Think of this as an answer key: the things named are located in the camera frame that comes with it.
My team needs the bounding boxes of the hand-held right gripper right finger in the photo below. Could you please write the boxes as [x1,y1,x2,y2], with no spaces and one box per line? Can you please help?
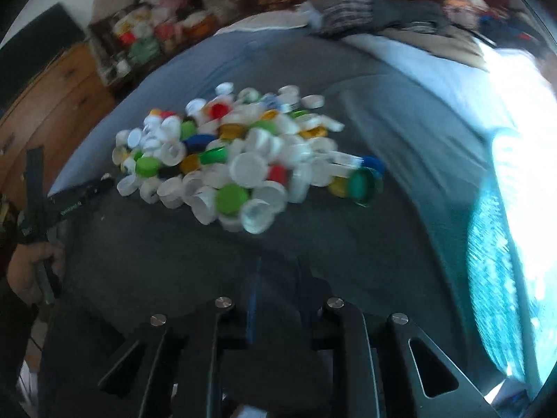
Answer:
[298,259,501,418]

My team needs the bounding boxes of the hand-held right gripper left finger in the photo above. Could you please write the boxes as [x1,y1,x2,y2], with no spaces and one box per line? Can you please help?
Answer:
[98,257,262,418]

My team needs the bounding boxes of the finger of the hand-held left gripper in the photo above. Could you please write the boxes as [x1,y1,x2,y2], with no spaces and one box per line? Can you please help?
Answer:
[85,173,117,201]

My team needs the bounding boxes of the pile of plastic bottle caps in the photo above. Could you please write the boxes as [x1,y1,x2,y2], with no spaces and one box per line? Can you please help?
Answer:
[111,82,387,235]

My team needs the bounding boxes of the person's left hand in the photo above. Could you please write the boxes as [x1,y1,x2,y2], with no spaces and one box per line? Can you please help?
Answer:
[6,241,67,306]

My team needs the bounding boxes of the wooden dresser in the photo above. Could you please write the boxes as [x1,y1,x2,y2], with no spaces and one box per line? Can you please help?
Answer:
[0,44,116,203]

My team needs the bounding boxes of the grey blue blanket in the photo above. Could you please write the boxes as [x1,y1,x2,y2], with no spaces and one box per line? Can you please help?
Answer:
[39,30,514,418]

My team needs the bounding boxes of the black screen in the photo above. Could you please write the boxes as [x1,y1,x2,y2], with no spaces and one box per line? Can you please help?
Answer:
[0,3,86,107]

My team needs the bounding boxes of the shelf of colourful clutter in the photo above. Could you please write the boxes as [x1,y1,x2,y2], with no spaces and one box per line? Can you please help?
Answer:
[89,0,244,92]

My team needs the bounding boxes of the white bed sheet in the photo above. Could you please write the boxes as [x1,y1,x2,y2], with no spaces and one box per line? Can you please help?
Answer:
[213,11,557,175]

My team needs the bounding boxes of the pile of clothes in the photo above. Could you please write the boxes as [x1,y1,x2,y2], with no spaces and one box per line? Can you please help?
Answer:
[305,0,544,59]

